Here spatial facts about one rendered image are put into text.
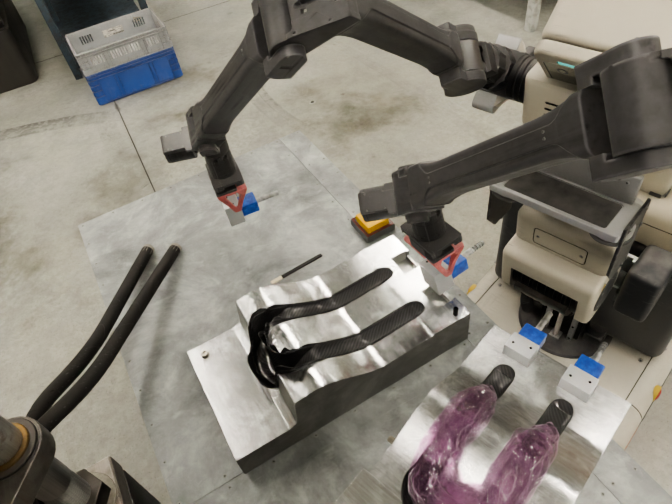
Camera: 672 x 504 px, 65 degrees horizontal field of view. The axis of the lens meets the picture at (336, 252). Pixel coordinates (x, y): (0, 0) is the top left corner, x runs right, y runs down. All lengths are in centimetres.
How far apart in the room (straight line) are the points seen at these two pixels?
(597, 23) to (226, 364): 85
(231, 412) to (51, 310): 175
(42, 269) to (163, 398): 182
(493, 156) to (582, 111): 12
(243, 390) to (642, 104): 79
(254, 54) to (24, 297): 219
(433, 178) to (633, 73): 30
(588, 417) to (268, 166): 104
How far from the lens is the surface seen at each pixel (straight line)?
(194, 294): 128
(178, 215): 150
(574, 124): 54
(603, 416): 102
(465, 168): 66
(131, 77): 394
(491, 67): 102
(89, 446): 218
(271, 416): 99
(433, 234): 91
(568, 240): 122
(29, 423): 94
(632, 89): 51
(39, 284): 282
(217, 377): 106
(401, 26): 82
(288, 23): 73
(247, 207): 124
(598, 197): 108
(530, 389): 101
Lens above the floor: 173
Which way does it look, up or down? 47 degrees down
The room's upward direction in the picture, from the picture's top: 10 degrees counter-clockwise
